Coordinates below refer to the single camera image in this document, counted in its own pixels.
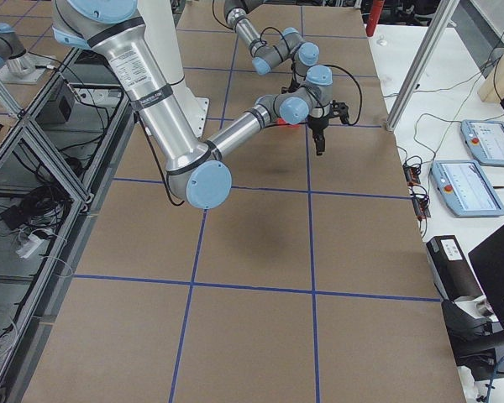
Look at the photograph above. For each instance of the white pedestal base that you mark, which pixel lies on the white pedestal base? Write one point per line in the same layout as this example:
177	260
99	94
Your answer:
159	90

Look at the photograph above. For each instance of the aluminium frame post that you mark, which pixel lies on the aluminium frame post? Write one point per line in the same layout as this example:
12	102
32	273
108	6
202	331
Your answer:
430	41

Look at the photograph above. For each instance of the near teach pendant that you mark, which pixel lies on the near teach pendant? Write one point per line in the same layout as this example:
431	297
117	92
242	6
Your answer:
465	189

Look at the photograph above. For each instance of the red block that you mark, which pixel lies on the red block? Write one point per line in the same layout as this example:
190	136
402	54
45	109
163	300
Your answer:
283	123

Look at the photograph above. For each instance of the far teach pendant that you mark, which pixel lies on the far teach pendant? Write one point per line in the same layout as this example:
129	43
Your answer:
485	140

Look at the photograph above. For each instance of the aluminium side frame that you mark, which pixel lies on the aluminium side frame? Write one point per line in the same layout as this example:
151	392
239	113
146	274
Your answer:
60	142

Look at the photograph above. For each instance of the black monitor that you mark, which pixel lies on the black monitor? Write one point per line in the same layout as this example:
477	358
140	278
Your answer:
471	338

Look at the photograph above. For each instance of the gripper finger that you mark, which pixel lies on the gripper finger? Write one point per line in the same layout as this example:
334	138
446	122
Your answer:
319	141

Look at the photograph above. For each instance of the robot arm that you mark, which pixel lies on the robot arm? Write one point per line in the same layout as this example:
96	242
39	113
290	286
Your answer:
273	42
199	177

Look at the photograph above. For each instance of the black power box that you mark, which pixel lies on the black power box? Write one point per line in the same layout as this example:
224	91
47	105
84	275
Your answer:
452	274

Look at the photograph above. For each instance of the red cylinder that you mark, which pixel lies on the red cylinder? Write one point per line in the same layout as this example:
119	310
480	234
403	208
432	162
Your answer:
374	16

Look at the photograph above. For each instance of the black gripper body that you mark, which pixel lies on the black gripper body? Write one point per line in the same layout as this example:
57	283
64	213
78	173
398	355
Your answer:
317	122
291	88

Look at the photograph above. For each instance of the teach pendant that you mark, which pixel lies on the teach pendant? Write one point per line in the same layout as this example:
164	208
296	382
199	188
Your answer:
465	189
485	140

